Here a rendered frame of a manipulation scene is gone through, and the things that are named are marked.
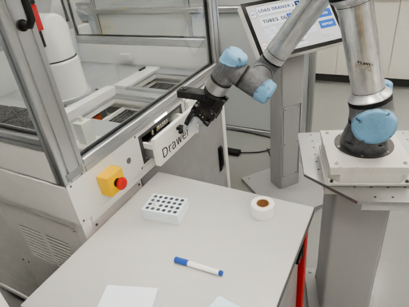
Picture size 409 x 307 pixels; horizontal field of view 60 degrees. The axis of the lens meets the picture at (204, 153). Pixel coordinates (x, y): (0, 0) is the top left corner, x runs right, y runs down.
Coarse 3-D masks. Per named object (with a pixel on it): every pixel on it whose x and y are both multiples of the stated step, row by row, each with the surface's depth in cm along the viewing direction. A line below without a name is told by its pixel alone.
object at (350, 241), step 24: (336, 216) 127; (360, 216) 126; (384, 216) 124; (336, 240) 133; (360, 240) 131; (336, 264) 140; (360, 264) 138; (312, 288) 168; (336, 288) 147; (360, 288) 145
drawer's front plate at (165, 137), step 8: (184, 112) 136; (176, 120) 130; (184, 120) 134; (168, 128) 126; (160, 136) 122; (168, 136) 126; (176, 136) 131; (184, 136) 136; (152, 144) 120; (160, 144) 122; (168, 144) 127; (176, 144) 132; (160, 152) 123; (168, 152) 128; (160, 160) 124
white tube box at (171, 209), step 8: (152, 200) 113; (160, 200) 112; (168, 200) 111; (176, 200) 112; (184, 200) 110; (144, 208) 109; (152, 208) 110; (160, 208) 108; (168, 208) 108; (176, 208) 108; (184, 208) 109; (144, 216) 110; (152, 216) 109; (160, 216) 108; (168, 216) 106; (176, 216) 105; (176, 224) 107
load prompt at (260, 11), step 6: (294, 0) 180; (264, 6) 175; (270, 6) 176; (276, 6) 177; (282, 6) 178; (288, 6) 179; (294, 6) 180; (258, 12) 174; (264, 12) 175; (270, 12) 176; (276, 12) 176
